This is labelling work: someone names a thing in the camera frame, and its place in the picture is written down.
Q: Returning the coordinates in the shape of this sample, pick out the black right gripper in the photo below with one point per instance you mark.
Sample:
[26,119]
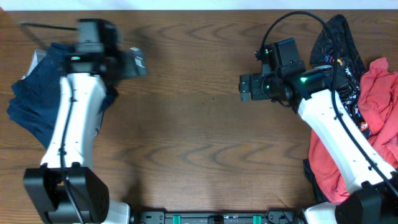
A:
[258,91]

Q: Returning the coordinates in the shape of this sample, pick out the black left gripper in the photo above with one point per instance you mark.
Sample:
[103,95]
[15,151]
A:
[125,65]

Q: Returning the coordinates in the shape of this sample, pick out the orange red t-shirt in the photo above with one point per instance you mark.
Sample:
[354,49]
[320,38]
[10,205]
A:
[378,107]

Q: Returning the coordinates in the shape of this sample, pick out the navy blue shorts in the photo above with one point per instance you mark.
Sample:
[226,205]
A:
[127,65]
[37,96]

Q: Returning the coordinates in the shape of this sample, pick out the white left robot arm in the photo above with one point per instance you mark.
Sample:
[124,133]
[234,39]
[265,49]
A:
[64,189]

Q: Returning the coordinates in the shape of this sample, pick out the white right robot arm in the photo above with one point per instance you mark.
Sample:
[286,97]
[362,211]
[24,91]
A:
[369,179]

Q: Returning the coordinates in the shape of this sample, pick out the folded grey garment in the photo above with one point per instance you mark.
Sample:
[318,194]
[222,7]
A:
[37,56]

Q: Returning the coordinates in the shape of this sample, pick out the black patterned garment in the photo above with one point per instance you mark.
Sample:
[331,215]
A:
[342,56]

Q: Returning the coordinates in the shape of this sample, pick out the folded navy blue shorts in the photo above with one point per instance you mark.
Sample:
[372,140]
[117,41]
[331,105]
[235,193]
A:
[37,96]

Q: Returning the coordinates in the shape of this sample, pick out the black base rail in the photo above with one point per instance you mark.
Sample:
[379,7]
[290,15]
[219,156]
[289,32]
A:
[199,217]

